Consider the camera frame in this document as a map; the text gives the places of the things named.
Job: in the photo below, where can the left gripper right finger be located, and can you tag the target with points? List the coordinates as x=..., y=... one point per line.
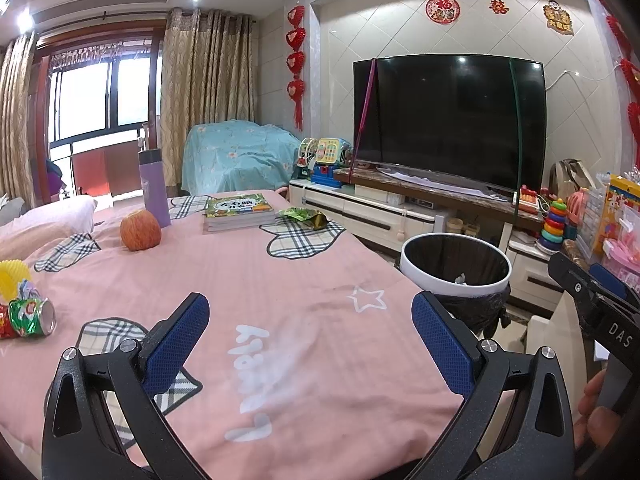
x=514, y=420

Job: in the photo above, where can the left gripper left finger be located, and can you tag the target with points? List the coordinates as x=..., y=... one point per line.
x=80, y=440

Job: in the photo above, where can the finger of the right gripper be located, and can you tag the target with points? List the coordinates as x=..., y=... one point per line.
x=601, y=314
x=608, y=280

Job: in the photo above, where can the white rimmed black trash bin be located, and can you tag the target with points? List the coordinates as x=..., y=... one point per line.
x=468, y=276

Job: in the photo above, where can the person's right hand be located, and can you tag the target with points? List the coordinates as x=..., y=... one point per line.
x=597, y=423

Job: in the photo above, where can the crushed green can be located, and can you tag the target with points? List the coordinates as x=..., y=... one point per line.
x=33, y=317

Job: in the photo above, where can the yellow pleated toy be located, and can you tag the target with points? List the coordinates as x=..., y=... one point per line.
x=12, y=273

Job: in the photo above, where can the black curved television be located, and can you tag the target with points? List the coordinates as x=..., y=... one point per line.
x=476, y=116

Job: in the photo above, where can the orange round fruit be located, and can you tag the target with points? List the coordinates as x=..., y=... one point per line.
x=140, y=231

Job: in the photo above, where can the white tv cabinet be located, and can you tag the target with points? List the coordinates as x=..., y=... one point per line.
x=387, y=220

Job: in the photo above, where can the white pillow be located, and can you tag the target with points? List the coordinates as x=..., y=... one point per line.
x=25, y=235

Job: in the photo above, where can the pink blanket table cover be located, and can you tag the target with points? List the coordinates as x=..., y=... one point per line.
x=309, y=368

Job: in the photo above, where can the green children's book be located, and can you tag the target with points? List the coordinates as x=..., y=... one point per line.
x=237, y=212

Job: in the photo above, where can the beige curtain left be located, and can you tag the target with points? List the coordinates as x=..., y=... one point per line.
x=16, y=174

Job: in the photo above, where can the beige curtain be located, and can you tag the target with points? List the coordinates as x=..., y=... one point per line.
x=16, y=174
x=208, y=75

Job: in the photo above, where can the purple thermos bottle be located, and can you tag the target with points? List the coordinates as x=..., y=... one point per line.
x=153, y=186

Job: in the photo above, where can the green snack wrapper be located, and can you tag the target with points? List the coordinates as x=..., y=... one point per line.
x=314, y=218

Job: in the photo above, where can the colourful toy cash register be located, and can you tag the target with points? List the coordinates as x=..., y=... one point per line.
x=317, y=159

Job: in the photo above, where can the teal covered furniture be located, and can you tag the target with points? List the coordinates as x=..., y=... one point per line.
x=237, y=155

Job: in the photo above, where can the red hanging knot decoration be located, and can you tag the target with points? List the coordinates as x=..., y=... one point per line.
x=295, y=62

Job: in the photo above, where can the beige curtain right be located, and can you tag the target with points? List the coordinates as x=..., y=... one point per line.
x=208, y=75

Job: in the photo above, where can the rainbow stacking ring toy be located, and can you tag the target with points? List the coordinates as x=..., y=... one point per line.
x=551, y=236

